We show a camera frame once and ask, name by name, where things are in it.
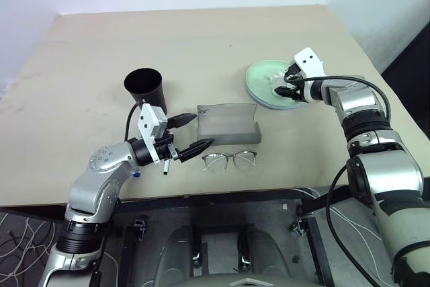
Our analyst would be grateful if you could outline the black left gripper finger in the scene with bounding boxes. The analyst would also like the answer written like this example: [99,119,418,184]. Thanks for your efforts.
[167,113,198,130]
[177,138,216,163]

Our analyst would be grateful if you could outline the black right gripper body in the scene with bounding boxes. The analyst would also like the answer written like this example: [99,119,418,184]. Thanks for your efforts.
[290,61,306,103]

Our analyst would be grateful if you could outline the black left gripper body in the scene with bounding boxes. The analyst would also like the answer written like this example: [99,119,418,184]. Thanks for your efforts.
[154,131,185,164]

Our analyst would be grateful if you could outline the clear plastic wrap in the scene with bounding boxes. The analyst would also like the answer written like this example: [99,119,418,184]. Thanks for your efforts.
[267,69,293,95]

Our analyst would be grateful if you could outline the clear-framed eyeglasses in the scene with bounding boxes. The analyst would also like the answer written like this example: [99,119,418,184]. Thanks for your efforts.
[201,150,259,174]

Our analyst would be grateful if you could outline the light green plate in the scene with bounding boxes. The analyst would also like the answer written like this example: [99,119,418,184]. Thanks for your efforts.
[245,59,303,107]

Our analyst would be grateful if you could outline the grey glasses case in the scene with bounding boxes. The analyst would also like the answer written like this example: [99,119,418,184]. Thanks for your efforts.
[196,102,263,147]

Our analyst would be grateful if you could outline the black plastic cup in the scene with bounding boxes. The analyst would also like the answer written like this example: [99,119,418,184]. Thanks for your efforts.
[123,67,168,115]

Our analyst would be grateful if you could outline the pale blue plate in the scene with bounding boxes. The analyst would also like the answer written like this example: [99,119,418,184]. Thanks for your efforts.
[249,90,303,111]

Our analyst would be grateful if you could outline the grey rounded robot leg shell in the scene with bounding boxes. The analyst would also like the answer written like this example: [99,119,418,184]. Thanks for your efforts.
[237,224,294,287]
[153,224,203,287]

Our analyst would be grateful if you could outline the grey robot torso edge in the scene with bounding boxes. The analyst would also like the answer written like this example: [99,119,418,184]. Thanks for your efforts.
[189,272,305,287]

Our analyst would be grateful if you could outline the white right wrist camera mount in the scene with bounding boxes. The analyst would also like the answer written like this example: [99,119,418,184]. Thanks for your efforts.
[294,47,327,104]

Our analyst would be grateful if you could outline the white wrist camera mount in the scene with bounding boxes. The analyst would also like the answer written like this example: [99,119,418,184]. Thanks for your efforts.
[136,102,169,164]
[294,47,327,104]

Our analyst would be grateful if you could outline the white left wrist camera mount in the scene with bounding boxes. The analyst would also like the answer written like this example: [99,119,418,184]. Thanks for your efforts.
[136,102,169,164]

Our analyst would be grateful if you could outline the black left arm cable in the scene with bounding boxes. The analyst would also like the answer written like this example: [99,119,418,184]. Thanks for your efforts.
[124,101,142,142]

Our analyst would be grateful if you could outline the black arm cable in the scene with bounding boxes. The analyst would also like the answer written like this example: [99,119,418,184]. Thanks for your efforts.
[294,75,392,287]
[124,101,142,142]

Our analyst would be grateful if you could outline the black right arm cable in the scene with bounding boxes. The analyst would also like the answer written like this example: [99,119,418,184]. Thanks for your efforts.
[294,75,392,287]

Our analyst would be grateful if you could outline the black metal table frame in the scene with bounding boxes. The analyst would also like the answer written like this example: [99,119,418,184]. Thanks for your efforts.
[67,186,337,287]

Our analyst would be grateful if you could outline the metal frame clamp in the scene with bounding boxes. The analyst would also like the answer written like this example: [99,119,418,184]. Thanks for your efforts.
[133,216,148,241]
[289,218,307,239]

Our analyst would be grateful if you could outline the black wall panel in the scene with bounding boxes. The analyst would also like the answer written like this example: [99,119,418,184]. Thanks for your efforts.
[382,19,430,180]

